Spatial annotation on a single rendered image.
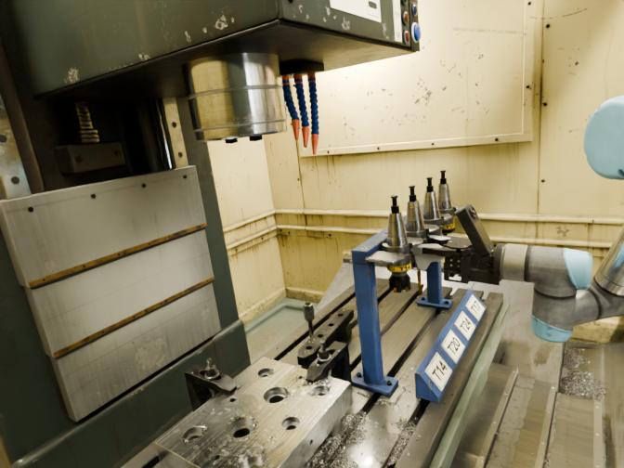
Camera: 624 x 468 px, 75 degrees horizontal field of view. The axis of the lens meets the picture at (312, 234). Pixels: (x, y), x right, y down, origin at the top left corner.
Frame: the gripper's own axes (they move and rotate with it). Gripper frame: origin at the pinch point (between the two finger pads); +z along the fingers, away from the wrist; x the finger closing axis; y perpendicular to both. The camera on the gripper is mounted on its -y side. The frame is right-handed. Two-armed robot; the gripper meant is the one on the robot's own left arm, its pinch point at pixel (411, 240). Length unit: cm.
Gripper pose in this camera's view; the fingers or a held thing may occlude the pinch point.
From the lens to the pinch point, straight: 98.7
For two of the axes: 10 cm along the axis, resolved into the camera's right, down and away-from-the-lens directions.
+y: 0.8, 9.5, 2.9
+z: -8.3, -1.0, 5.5
